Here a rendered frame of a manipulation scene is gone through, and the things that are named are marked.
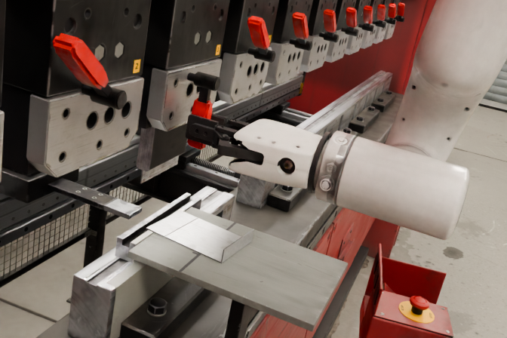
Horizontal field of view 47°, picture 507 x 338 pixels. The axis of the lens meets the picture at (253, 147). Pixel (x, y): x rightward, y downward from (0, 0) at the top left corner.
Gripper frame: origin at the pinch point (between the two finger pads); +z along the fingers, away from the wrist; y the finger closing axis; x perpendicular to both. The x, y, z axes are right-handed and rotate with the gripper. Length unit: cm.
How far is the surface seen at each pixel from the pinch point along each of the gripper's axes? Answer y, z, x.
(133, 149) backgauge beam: 36, 32, -22
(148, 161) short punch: -0.5, 7.4, -6.8
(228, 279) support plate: -2.1, -7.4, -18.3
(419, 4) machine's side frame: 220, 2, 11
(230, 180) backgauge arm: 62, 19, -33
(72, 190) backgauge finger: 4.2, 22.5, -17.7
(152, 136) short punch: -0.5, 7.2, -3.1
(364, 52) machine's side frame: 219, 22, -16
